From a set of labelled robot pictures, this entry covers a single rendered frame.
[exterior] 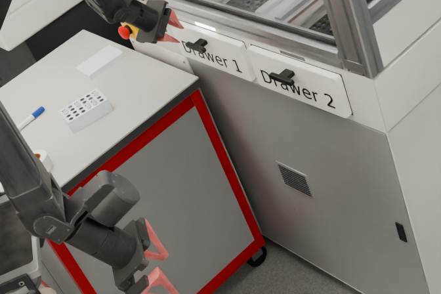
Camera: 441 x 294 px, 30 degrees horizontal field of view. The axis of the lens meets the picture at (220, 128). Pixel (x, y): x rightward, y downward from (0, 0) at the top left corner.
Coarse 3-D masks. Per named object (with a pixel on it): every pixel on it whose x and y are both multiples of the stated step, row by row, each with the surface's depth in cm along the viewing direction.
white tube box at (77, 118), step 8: (96, 88) 227; (88, 96) 226; (96, 96) 224; (104, 96) 222; (72, 104) 224; (96, 104) 220; (104, 104) 221; (72, 112) 221; (80, 112) 220; (88, 112) 219; (96, 112) 221; (104, 112) 222; (64, 120) 222; (72, 120) 218; (80, 120) 219; (88, 120) 220; (72, 128) 219; (80, 128) 220
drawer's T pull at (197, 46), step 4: (200, 40) 205; (204, 40) 205; (188, 44) 206; (192, 44) 205; (196, 44) 205; (200, 44) 204; (204, 44) 204; (192, 48) 205; (196, 48) 203; (200, 48) 202; (204, 48) 202
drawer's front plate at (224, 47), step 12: (180, 36) 215; (192, 36) 209; (204, 36) 204; (216, 36) 201; (180, 48) 219; (216, 48) 204; (228, 48) 199; (240, 48) 195; (204, 60) 213; (216, 60) 208; (228, 60) 203; (240, 60) 198; (228, 72) 207; (252, 72) 199
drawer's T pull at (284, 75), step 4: (272, 72) 184; (284, 72) 182; (288, 72) 182; (292, 72) 182; (272, 76) 183; (276, 76) 182; (280, 76) 182; (284, 76) 181; (288, 76) 181; (292, 76) 182; (276, 80) 183; (280, 80) 181; (284, 80) 180; (288, 80) 180; (292, 80) 179; (288, 84) 180; (292, 84) 179
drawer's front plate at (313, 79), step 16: (256, 48) 191; (256, 64) 193; (272, 64) 187; (288, 64) 182; (304, 64) 179; (272, 80) 192; (304, 80) 181; (320, 80) 176; (336, 80) 172; (304, 96) 185; (320, 96) 180; (336, 96) 175; (336, 112) 179
